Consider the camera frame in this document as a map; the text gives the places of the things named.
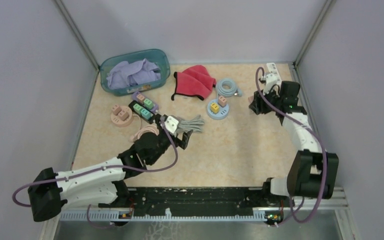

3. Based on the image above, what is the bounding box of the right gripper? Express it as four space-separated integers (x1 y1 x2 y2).
249 85 283 115

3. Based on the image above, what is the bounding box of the blue-grey socket cable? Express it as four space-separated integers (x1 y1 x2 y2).
215 77 244 99

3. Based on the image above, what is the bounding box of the pink USB charger plug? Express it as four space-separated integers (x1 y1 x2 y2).
217 95 227 108

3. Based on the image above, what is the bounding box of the white power strip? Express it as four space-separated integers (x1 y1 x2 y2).
265 62 282 85

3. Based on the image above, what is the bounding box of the yellow USB charger plug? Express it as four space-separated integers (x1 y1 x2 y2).
210 102 220 114

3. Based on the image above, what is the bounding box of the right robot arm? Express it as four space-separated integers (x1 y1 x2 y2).
261 91 339 206

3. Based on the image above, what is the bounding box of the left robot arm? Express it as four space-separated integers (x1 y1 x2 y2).
27 115 202 222

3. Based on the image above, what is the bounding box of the teal plug on black strip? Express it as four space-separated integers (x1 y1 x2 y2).
141 108 153 121

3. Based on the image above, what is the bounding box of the green plug on purple strip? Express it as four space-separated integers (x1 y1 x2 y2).
143 98 155 109

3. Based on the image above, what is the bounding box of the green plug on black strip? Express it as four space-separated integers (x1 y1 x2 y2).
133 103 143 115

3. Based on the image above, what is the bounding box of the pink plug on purple strip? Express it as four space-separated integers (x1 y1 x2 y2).
136 93 146 103

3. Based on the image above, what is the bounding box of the round pink power socket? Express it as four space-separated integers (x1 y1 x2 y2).
110 105 134 128

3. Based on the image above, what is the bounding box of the pink plug on pink socket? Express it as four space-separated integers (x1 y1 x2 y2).
111 104 122 115

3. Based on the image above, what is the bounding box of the purple power strip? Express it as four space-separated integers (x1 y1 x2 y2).
131 91 160 113

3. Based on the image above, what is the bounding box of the black power strip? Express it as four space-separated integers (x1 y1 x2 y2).
128 100 156 124

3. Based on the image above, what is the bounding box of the red microfiber cloth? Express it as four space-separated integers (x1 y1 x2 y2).
170 65 217 101

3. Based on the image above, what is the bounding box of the lavender cloth in bin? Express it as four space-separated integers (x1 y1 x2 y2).
106 58 161 90

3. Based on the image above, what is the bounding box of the teal plastic bin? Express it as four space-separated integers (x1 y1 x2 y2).
99 48 171 97

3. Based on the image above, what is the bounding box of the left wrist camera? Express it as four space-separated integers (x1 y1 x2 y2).
164 115 180 135

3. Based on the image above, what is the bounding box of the coiled pink cable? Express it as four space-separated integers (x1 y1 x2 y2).
129 115 161 143

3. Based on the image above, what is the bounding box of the bundled grey cable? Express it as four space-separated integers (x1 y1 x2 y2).
177 114 206 135

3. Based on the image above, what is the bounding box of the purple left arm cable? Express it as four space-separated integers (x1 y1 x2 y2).
12 117 180 209

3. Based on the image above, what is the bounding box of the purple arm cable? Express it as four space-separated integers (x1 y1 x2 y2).
254 66 329 224
12 117 180 209

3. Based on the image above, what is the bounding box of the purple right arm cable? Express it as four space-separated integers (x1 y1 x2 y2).
254 66 329 224

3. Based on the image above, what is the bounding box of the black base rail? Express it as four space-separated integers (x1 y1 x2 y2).
97 186 296 220

